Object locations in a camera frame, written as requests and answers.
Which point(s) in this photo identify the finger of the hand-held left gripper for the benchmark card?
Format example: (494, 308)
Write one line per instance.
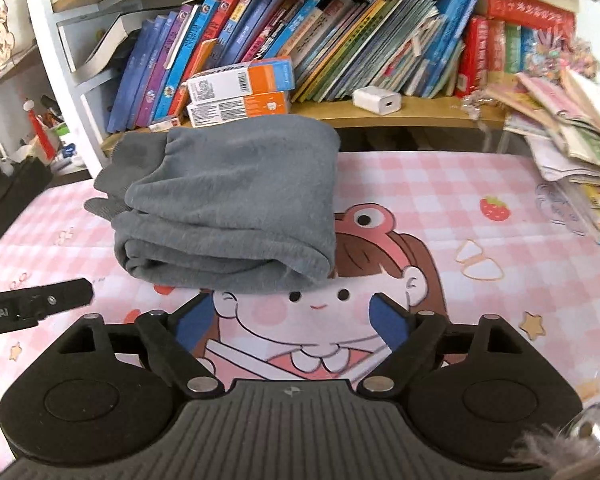
(62, 297)

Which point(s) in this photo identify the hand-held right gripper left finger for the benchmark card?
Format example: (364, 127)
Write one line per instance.
(192, 322)

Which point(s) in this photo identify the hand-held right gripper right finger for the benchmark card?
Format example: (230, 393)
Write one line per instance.
(387, 320)

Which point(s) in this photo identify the grey pants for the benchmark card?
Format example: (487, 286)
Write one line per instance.
(230, 185)

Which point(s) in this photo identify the pink checked printed table mat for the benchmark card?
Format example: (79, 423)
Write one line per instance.
(480, 270)

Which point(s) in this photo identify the white jar with green lid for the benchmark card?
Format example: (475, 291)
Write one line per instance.
(72, 155)

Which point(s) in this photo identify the red pen with figure cap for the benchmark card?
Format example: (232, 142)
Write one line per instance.
(37, 127)

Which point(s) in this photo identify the bunch of pens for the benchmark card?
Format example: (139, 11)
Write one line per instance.
(52, 110)

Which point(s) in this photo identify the small red and white box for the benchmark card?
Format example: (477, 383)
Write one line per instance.
(165, 124)

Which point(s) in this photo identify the wooden bookshelf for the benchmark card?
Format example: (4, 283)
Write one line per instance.
(420, 115)

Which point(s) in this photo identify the orange and white box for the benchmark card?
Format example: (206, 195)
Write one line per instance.
(240, 80)
(235, 109)

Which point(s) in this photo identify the white side shelf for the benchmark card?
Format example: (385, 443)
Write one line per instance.
(10, 85)

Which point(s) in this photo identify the white charger plug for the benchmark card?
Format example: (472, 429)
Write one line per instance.
(377, 100)

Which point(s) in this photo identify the grey fur bell charm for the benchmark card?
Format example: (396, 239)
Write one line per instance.
(592, 427)

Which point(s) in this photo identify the thick white-paged book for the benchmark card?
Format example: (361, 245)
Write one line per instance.
(105, 45)

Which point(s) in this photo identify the pile of booklets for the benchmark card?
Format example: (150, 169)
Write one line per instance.
(575, 140)

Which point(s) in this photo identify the row of colourful books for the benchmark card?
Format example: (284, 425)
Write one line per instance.
(305, 35)

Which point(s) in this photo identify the colourful bead ornaments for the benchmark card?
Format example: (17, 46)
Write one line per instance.
(560, 55)

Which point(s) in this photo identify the thick red book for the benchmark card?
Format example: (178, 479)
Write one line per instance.
(530, 12)

